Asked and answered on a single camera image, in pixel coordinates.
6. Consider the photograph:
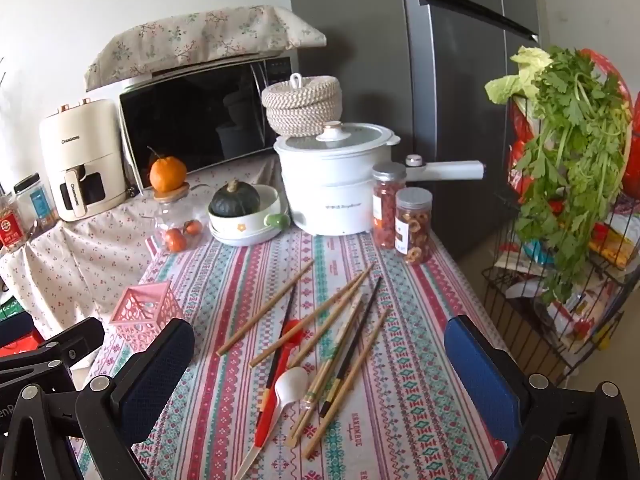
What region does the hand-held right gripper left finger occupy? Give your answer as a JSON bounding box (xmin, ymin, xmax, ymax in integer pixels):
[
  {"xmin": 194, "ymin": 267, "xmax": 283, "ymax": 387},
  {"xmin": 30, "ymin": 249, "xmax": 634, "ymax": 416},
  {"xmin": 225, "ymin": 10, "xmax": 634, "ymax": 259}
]
[{"xmin": 0, "ymin": 318, "xmax": 196, "ymax": 480}]

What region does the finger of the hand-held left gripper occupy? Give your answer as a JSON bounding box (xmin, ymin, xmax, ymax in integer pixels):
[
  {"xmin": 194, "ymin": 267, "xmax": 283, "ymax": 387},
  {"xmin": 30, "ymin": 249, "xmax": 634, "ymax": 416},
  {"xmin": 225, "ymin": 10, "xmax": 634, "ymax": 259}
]
[{"xmin": 0, "ymin": 316, "xmax": 106, "ymax": 368}]

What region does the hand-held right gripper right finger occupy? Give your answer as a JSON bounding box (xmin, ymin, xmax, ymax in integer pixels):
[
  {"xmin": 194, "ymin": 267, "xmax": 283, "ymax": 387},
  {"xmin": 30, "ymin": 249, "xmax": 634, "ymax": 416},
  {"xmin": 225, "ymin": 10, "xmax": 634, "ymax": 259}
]
[{"xmin": 444, "ymin": 315, "xmax": 640, "ymax": 480}]

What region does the pink plastic basket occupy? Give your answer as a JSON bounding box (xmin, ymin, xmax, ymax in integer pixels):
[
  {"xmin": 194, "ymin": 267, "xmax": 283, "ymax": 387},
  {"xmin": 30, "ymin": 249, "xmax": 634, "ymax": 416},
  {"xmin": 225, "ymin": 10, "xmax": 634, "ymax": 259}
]
[{"xmin": 109, "ymin": 281, "xmax": 186, "ymax": 353}]

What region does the brown wooden chopstick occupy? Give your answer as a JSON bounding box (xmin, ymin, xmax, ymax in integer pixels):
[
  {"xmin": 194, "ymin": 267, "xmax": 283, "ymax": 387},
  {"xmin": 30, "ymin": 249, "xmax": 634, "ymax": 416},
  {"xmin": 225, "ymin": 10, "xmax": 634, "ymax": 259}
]
[
  {"xmin": 249, "ymin": 263, "xmax": 375, "ymax": 368},
  {"xmin": 304, "ymin": 309, "xmax": 391, "ymax": 460},
  {"xmin": 216, "ymin": 260, "xmax": 316, "ymax": 358},
  {"xmin": 287, "ymin": 280, "xmax": 365, "ymax": 361}
]

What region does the black chopstick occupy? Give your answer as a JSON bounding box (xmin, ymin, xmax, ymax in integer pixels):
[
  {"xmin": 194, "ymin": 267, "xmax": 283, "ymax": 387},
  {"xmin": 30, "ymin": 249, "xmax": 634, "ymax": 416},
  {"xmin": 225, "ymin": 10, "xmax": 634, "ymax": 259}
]
[
  {"xmin": 257, "ymin": 284, "xmax": 298, "ymax": 413},
  {"xmin": 319, "ymin": 276, "xmax": 383, "ymax": 418}
]

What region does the white plastic spoon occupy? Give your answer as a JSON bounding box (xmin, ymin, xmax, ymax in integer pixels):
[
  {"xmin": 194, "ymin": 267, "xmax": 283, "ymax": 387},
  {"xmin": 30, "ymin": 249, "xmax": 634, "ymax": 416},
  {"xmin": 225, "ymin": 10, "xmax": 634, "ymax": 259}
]
[
  {"xmin": 254, "ymin": 319, "xmax": 305, "ymax": 447},
  {"xmin": 234, "ymin": 366, "xmax": 309, "ymax": 480}
]

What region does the light bamboo chopstick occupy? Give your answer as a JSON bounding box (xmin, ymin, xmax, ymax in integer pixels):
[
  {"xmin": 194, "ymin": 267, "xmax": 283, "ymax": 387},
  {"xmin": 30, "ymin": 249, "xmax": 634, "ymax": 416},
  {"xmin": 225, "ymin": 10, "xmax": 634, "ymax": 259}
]
[
  {"xmin": 300, "ymin": 305, "xmax": 364, "ymax": 411},
  {"xmin": 286, "ymin": 300, "xmax": 365, "ymax": 448}
]

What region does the white floral tablecloth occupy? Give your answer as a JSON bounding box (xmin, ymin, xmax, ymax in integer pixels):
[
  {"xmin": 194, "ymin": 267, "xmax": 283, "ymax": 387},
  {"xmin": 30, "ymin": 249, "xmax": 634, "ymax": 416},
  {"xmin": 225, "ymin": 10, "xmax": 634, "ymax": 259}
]
[{"xmin": 0, "ymin": 160, "xmax": 286, "ymax": 346}]

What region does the striped patterned tablecloth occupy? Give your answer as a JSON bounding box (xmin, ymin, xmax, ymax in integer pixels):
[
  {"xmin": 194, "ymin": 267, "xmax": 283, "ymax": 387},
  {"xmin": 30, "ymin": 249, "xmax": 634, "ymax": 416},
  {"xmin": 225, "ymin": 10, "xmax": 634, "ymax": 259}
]
[{"xmin": 70, "ymin": 220, "xmax": 558, "ymax": 480}]

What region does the red label jar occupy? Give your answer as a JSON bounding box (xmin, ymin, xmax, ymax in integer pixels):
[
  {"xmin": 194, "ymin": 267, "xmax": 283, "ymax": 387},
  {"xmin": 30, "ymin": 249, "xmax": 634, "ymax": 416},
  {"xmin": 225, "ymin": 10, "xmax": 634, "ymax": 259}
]
[{"xmin": 0, "ymin": 192, "xmax": 26, "ymax": 251}]

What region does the clear jar with black lid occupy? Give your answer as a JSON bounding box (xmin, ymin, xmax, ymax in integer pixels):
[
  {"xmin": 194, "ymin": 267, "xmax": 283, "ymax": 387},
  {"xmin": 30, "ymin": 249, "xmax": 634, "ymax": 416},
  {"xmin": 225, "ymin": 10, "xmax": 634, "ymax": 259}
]
[{"xmin": 12, "ymin": 173, "xmax": 58, "ymax": 233}]

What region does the glass jar with wooden lid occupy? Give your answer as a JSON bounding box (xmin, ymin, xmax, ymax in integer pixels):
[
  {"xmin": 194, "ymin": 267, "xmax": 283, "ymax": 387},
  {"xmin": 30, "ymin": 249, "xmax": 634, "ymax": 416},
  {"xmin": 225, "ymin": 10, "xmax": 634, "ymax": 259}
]
[{"xmin": 150, "ymin": 182, "xmax": 211, "ymax": 254}]

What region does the jar of dried fruit rings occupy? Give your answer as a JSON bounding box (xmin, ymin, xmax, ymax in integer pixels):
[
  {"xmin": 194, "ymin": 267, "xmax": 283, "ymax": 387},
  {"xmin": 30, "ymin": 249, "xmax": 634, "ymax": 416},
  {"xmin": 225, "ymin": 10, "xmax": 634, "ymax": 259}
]
[{"xmin": 395, "ymin": 187, "xmax": 434, "ymax": 266}]

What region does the dark green squash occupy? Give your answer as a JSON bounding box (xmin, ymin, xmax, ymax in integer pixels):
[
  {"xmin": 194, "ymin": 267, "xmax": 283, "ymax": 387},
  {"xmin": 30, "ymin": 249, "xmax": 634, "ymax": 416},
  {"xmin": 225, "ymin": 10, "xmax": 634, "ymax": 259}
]
[{"xmin": 208, "ymin": 180, "xmax": 262, "ymax": 218}]

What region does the yellow snack packet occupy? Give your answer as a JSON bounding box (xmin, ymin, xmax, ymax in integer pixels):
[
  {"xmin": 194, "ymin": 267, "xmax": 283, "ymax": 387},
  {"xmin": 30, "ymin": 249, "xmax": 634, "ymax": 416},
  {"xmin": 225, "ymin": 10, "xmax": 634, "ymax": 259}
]
[{"xmin": 587, "ymin": 222, "xmax": 640, "ymax": 268}]

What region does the large orange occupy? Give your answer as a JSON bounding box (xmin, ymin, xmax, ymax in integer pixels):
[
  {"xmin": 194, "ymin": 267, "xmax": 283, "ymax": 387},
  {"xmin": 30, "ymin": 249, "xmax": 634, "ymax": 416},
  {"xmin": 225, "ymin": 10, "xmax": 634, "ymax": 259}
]
[{"xmin": 149, "ymin": 146, "xmax": 188, "ymax": 193}]

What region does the jar of red snacks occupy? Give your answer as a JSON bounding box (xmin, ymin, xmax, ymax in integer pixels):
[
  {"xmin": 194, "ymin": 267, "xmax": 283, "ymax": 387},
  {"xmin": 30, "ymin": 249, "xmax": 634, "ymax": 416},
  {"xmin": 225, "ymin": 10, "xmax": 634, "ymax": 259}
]
[{"xmin": 371, "ymin": 162, "xmax": 407, "ymax": 250}]

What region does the cream air fryer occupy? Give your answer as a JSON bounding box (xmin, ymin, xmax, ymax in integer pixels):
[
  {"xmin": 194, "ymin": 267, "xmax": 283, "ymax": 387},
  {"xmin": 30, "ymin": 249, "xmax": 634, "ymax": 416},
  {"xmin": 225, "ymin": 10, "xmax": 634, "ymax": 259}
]
[{"xmin": 39, "ymin": 97, "xmax": 128, "ymax": 222}]

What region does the white electric cooking pot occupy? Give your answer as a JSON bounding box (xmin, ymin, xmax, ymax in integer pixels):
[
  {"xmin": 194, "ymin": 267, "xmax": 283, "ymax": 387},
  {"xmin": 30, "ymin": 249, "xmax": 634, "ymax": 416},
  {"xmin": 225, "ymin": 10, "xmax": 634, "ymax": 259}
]
[{"xmin": 273, "ymin": 132, "xmax": 488, "ymax": 237}]

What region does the green celery bunch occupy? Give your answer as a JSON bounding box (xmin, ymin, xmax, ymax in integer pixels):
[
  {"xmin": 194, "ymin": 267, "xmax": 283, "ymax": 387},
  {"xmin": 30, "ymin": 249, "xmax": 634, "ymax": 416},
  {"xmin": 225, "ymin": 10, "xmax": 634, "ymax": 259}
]
[{"xmin": 515, "ymin": 46, "xmax": 633, "ymax": 306}]

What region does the black microwave oven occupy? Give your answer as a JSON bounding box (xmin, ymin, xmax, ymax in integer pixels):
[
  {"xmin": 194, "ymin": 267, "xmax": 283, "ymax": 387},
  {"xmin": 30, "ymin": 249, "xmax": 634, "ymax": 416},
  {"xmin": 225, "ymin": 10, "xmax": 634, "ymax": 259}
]
[{"xmin": 119, "ymin": 52, "xmax": 301, "ymax": 193}]

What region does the glass pot lid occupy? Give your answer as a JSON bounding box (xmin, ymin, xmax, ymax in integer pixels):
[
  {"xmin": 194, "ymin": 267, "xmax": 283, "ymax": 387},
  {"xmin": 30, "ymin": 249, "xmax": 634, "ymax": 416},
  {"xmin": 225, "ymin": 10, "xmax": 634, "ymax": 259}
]
[{"xmin": 277, "ymin": 121, "xmax": 397, "ymax": 152}]

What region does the napa cabbage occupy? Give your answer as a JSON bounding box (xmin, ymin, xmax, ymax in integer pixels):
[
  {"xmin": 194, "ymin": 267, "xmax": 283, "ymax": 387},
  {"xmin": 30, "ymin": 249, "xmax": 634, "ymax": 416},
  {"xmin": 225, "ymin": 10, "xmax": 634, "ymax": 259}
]
[{"xmin": 484, "ymin": 46, "xmax": 556, "ymax": 106}]

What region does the floral dust cover cloth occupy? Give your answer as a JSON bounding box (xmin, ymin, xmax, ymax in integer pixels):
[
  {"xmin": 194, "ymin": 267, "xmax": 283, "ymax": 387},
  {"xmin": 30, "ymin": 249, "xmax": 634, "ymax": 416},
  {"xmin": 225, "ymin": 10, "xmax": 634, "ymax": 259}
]
[{"xmin": 84, "ymin": 5, "xmax": 327, "ymax": 92}]

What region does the red plastic bag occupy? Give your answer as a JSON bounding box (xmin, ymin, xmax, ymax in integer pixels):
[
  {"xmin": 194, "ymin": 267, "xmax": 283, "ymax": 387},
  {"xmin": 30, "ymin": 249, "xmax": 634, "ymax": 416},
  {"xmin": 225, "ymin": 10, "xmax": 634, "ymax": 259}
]
[{"xmin": 507, "ymin": 49, "xmax": 640, "ymax": 211}]

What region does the grey refrigerator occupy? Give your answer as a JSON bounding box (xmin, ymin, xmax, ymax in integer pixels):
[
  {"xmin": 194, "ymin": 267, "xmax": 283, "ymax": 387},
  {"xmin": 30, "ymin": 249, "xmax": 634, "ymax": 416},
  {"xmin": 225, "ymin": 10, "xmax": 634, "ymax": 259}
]
[{"xmin": 286, "ymin": 0, "xmax": 551, "ymax": 261}]

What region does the black wire rack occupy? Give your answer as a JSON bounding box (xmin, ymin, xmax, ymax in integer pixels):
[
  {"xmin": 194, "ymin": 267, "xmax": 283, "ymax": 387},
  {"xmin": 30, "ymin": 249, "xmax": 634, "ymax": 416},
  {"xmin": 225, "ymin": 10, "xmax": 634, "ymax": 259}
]
[{"xmin": 482, "ymin": 95, "xmax": 640, "ymax": 386}]

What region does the white bowl with green handle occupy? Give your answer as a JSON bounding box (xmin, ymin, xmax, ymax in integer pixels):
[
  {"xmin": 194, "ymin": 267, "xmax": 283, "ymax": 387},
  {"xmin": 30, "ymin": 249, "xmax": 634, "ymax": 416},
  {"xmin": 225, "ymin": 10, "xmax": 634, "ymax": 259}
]
[{"xmin": 207, "ymin": 185, "xmax": 291, "ymax": 235}]

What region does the woven rope basket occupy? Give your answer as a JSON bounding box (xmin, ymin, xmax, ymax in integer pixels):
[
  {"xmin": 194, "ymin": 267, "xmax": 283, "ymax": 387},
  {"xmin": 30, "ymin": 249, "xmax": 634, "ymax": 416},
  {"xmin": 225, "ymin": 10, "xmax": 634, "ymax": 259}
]
[{"xmin": 261, "ymin": 73, "xmax": 345, "ymax": 138}]

